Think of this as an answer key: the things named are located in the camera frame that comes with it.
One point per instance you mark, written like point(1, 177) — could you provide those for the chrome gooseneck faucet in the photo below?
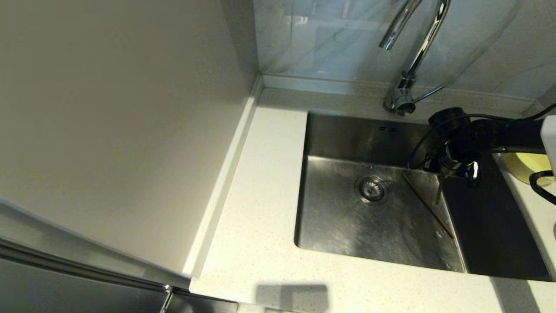
point(404, 104)

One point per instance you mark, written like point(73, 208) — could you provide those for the stainless steel sink basin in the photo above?
point(339, 234)

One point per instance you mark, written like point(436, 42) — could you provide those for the grey tall cabinet door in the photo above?
point(65, 291)

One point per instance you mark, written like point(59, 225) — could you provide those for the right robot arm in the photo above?
point(525, 137)

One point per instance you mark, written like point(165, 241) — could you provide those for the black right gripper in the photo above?
point(471, 141)

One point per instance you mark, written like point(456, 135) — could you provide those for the yellow plastic bowl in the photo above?
point(527, 165)

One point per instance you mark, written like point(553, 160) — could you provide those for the brown wooden chopstick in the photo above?
point(439, 191)
point(423, 202)

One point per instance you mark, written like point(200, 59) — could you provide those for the round metal drain strainer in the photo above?
point(370, 190)

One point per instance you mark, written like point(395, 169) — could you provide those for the grey base cabinet front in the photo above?
point(204, 306)

